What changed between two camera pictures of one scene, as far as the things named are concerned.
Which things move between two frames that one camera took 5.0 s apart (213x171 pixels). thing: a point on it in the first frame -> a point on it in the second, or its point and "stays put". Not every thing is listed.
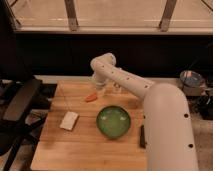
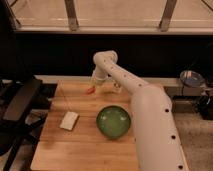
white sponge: (68, 122) stays put
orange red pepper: (91, 98) -> (91, 90)
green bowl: (113, 121) stays put
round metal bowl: (190, 78) stays put
